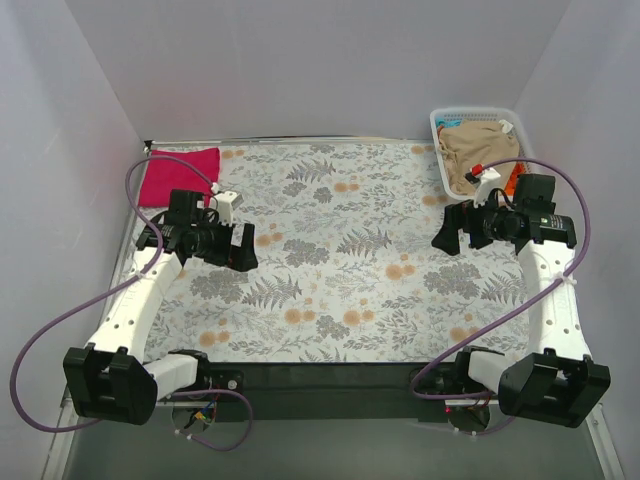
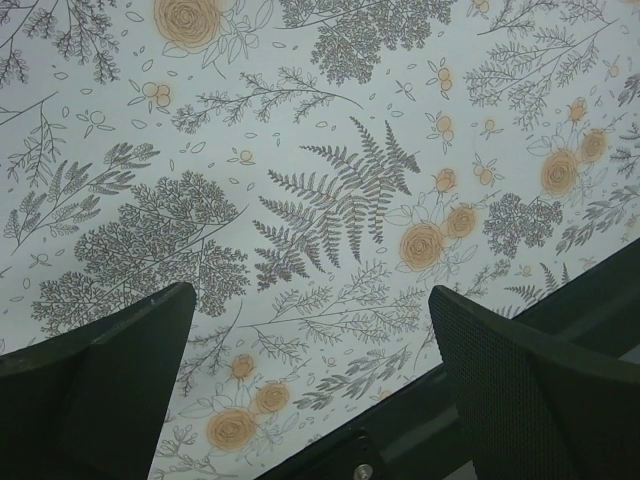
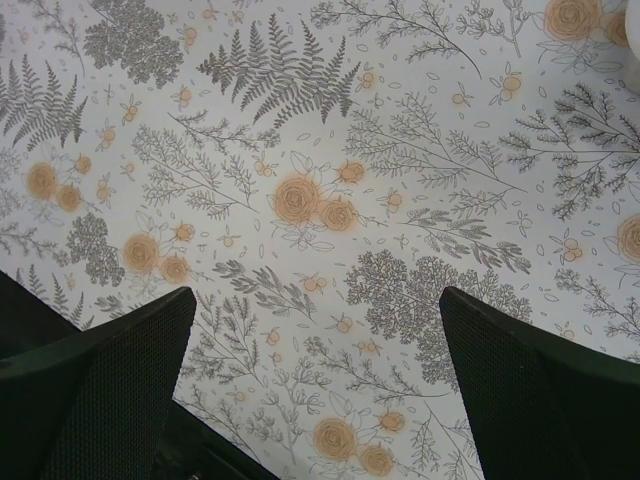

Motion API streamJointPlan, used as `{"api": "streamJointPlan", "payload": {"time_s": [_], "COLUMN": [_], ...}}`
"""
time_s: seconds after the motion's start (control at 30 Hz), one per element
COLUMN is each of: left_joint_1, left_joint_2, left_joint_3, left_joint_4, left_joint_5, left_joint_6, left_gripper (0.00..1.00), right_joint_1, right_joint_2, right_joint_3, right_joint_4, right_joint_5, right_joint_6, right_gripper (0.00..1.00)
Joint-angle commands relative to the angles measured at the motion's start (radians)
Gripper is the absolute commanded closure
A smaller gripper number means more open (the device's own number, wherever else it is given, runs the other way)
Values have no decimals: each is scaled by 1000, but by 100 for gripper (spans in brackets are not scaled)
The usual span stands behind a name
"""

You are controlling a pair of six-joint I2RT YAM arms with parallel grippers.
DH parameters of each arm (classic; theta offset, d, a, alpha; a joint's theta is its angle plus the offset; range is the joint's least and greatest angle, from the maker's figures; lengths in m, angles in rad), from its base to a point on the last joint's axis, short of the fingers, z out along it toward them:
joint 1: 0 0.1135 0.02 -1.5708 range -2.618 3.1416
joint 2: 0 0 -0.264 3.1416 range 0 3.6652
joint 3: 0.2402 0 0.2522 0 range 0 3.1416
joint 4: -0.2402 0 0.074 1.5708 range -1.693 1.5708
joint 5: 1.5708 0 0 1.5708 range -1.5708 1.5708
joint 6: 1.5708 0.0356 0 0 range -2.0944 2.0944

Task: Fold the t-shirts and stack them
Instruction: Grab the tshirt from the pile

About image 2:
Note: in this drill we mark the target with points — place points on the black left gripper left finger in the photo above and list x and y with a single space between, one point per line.
91 403

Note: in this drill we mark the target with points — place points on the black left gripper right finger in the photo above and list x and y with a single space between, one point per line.
532 406

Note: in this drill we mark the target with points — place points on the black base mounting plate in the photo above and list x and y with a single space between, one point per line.
416 433

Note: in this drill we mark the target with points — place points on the floral patterned table mat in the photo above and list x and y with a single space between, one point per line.
313 169

